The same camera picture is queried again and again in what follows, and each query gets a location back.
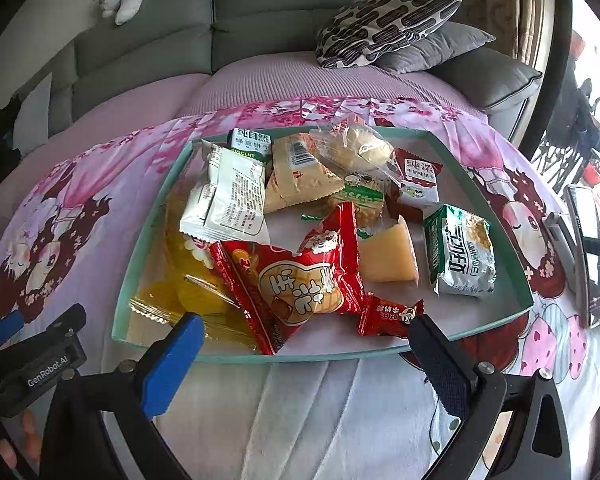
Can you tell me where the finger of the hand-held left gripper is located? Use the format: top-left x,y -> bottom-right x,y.
0,310 -> 25,347
42,304 -> 88,356

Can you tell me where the dark outdoor rack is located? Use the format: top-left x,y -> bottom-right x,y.
532,50 -> 600,196

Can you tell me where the white box with teal rim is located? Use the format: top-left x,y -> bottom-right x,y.
111,125 -> 535,365

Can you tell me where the cracker pack with green label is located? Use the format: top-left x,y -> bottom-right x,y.
330,175 -> 386,228

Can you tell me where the large red cracker packet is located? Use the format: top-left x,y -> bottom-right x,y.
210,202 -> 367,356

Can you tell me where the pale green snack packet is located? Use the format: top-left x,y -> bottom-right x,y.
180,142 -> 271,246

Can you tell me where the grey pillow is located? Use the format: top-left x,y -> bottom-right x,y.
375,22 -> 497,75

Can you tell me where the green and white biscuit packet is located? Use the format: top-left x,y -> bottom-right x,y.
228,127 -> 272,161

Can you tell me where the beige snack packet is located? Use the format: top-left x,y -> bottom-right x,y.
264,132 -> 346,213

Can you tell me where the black door frame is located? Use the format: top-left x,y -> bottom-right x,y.
522,0 -> 573,161

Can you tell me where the dark cloth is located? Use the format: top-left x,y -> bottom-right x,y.
0,95 -> 23,171

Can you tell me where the clear bag of buns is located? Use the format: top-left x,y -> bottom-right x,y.
357,215 -> 421,286

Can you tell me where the person's left hand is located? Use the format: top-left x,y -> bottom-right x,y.
0,437 -> 20,470

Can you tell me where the yellow chips bag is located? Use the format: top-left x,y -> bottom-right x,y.
130,195 -> 261,351

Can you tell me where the green and white cookie packet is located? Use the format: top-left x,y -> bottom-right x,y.
422,204 -> 498,298

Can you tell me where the small red candy packet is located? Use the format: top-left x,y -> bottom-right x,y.
357,292 -> 425,338

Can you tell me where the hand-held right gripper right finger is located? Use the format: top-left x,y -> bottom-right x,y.
409,314 -> 573,480

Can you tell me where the bread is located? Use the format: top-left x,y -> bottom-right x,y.
310,120 -> 398,186

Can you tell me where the pale cushion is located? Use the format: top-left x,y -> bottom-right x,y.
14,72 -> 53,143

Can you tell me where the black and white patterned pillow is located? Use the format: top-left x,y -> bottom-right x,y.
315,0 -> 463,68

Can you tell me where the grey-green sofa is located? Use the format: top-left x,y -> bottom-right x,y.
10,0 -> 543,141

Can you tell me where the pink cartoon printed blanket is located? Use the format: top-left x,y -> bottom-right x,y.
0,95 -> 600,480

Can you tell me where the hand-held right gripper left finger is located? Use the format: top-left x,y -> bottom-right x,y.
39,311 -> 206,480

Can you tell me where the red-brown biscuit packet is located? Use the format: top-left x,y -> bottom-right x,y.
385,147 -> 443,223

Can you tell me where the smartphone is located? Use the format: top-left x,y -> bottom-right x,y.
564,185 -> 600,328

